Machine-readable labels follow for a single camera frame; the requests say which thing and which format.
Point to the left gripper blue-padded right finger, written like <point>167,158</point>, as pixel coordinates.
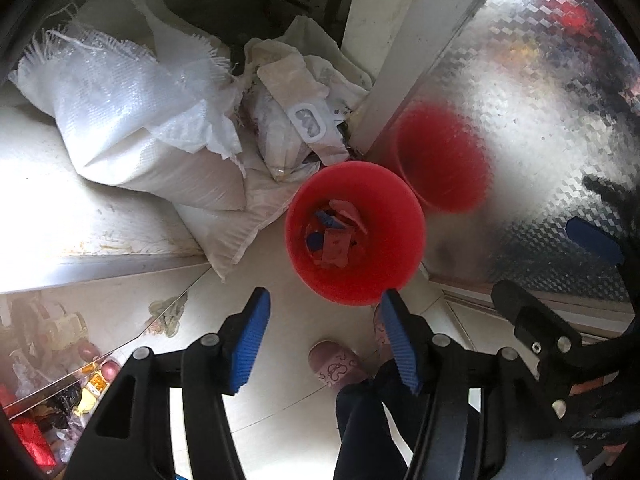
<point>485,416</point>

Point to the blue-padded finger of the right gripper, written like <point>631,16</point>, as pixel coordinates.
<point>537,326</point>
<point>594,240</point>

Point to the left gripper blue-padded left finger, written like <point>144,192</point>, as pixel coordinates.
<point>128,435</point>

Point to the red trash bin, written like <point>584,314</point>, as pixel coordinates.
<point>354,230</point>

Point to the right leg dark jeans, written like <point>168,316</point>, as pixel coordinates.
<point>407,410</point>

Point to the pink right slipper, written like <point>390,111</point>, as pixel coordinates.
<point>385,351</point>

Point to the pink slipper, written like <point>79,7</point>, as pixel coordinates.
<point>335,365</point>
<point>385,351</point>

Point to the left leg blue jeans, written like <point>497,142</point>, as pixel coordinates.
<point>367,450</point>

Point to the red plastic bag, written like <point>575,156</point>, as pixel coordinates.
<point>25,453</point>

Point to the pink left slipper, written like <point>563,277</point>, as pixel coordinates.
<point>335,365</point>

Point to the steel cabinet door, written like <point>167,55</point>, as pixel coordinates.
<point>507,118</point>

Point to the white woven sack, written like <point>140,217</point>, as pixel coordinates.
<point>140,104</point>

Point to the crumpled white bag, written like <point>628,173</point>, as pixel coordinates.
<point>299,89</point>

